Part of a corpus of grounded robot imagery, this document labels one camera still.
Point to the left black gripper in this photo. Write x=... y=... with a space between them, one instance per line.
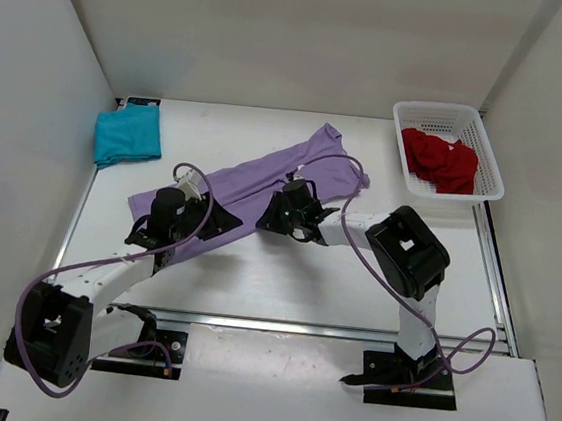
x=220 y=221

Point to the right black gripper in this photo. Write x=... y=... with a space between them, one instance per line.
x=271 y=221

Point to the purple t shirt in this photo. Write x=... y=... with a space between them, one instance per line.
x=245 y=190

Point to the teal t shirt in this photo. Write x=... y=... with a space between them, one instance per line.
x=131 y=134

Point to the red item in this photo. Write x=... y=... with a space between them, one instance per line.
x=450 y=167

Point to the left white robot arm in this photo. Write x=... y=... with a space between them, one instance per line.
x=61 y=327

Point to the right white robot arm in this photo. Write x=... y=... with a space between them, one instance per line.
x=412 y=259

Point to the blue table label sticker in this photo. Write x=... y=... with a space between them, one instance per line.
x=141 y=101

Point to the white plastic basket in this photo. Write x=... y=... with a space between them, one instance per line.
x=450 y=122

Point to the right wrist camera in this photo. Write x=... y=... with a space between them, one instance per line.
x=291 y=176

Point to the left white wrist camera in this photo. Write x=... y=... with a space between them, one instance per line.
x=188 y=184

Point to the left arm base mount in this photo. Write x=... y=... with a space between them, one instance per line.
x=129 y=339

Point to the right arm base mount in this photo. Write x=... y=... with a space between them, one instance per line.
x=393 y=379

